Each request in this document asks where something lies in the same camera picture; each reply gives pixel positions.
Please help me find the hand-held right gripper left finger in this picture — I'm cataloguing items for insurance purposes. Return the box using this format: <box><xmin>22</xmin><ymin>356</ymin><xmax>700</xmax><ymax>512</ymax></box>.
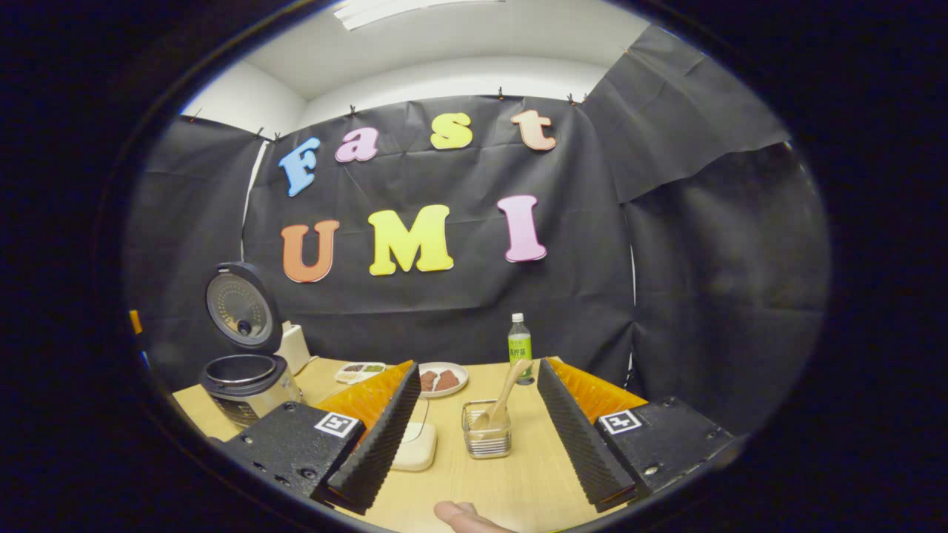
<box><xmin>222</xmin><ymin>361</ymin><xmax>421</xmax><ymax>515</ymax></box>

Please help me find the black backdrop cloth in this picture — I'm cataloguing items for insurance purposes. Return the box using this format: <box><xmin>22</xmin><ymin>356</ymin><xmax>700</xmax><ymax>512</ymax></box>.
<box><xmin>126</xmin><ymin>26</ymin><xmax>830</xmax><ymax>438</ymax></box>

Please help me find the green tea bottle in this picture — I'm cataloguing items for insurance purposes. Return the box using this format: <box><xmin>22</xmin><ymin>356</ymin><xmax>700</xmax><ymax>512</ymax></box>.
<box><xmin>507</xmin><ymin>312</ymin><xmax>534</xmax><ymax>386</ymax></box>

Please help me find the clear wire chopstick holder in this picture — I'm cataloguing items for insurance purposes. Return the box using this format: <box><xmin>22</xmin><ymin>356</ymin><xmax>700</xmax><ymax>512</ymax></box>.
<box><xmin>461</xmin><ymin>400</ymin><xmax>513</xmax><ymax>460</ymax></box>

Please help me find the white divided bean tray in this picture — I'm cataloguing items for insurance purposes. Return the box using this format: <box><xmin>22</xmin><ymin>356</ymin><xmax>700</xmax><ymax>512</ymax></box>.
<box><xmin>335</xmin><ymin>361</ymin><xmax>387</xmax><ymax>384</ymax></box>

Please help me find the clear white rice container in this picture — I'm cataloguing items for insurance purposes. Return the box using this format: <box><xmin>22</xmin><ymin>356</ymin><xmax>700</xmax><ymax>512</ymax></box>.
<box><xmin>390</xmin><ymin>400</ymin><xmax>438</xmax><ymax>472</ymax></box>

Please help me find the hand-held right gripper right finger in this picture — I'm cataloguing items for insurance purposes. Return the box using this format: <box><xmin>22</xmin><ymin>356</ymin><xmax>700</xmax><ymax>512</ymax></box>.
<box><xmin>537</xmin><ymin>357</ymin><xmax>738</xmax><ymax>513</ymax></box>

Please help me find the white toaster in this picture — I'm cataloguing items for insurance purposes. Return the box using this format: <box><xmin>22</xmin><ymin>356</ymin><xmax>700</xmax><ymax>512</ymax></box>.
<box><xmin>276</xmin><ymin>321</ymin><xmax>312</xmax><ymax>375</ymax></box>

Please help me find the wooden spoon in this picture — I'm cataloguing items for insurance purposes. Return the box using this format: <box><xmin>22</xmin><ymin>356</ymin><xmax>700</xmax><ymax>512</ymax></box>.
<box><xmin>472</xmin><ymin>358</ymin><xmax>533</xmax><ymax>432</ymax></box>

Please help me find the black silver rice cooker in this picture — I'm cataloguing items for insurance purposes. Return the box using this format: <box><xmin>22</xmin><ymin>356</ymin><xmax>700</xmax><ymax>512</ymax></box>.
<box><xmin>198</xmin><ymin>261</ymin><xmax>303</xmax><ymax>430</ymax></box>

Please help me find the white plate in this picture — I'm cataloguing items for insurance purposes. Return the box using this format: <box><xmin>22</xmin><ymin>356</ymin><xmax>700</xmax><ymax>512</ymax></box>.
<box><xmin>417</xmin><ymin>362</ymin><xmax>469</xmax><ymax>399</ymax></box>

